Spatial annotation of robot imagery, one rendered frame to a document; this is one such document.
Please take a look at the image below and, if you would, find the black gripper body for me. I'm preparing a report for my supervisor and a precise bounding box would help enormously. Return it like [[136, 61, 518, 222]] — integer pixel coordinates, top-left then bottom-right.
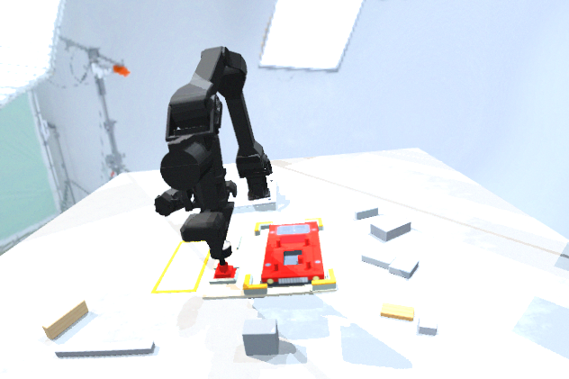
[[180, 166, 238, 242]]

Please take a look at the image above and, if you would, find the yellow rectangular block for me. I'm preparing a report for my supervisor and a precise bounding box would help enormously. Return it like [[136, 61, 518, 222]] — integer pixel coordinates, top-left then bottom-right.
[[380, 302, 415, 321]]

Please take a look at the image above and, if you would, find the tan wooden block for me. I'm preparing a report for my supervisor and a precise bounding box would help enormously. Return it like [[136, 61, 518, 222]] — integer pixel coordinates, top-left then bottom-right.
[[42, 298, 89, 339]]

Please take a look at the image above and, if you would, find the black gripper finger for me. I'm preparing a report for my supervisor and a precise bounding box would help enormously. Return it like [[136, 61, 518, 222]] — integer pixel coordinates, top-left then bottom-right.
[[221, 202, 235, 240], [206, 221, 229, 257]]

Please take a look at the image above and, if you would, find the black wheel with white hub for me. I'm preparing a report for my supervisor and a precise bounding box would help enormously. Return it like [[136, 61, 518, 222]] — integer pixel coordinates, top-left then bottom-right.
[[209, 240, 232, 260]]

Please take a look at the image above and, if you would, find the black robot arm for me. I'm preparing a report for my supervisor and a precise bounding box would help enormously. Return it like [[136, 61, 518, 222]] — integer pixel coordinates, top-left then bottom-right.
[[154, 46, 273, 217]]

